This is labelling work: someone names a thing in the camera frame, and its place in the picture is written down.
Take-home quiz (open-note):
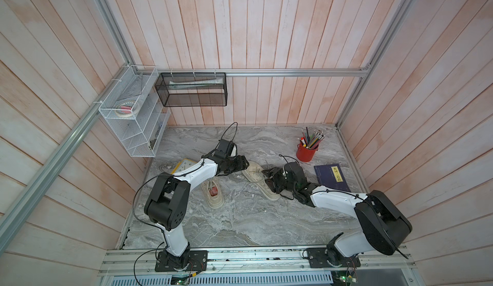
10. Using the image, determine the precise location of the red pen cup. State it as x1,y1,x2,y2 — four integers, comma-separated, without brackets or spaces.
296,143,318,163

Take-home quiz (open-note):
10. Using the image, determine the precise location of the yellow alarm clock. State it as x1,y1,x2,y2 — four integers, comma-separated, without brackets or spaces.
172,158,196,174

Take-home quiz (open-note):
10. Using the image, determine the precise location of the white wire wall shelf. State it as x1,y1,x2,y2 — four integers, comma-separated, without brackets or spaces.
99,65,171,158

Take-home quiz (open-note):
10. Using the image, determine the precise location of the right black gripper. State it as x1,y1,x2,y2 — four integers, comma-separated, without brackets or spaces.
262,167,297,195

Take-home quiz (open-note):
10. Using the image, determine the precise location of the beige lace sneaker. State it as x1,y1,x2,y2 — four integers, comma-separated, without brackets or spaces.
241,162,281,201
200,178,224,209

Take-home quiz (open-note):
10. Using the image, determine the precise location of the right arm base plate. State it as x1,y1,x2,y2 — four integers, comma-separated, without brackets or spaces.
303,247,361,269

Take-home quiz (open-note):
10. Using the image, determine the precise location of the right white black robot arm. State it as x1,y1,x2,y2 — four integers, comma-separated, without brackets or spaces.
262,161,413,268

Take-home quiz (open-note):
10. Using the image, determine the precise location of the black mesh wall basket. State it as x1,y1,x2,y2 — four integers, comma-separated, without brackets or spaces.
155,72,228,108

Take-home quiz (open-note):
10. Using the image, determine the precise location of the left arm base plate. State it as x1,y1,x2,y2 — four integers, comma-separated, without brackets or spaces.
155,250,208,273

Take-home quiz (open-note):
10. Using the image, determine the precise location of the tape roll in shelf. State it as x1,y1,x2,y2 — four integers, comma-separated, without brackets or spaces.
114,100,141,118

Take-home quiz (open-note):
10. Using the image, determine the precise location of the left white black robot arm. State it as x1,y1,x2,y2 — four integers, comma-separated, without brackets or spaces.
144,139,249,272

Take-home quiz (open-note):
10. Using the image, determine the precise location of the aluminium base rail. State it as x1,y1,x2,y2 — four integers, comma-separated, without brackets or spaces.
98,246,417,277

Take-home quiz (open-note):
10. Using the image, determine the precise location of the pens and pencils bunch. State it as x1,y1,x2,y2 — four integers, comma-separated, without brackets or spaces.
299,127,325,150

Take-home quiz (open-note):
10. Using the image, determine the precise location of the dark blue book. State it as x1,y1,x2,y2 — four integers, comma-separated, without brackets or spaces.
314,164,350,192

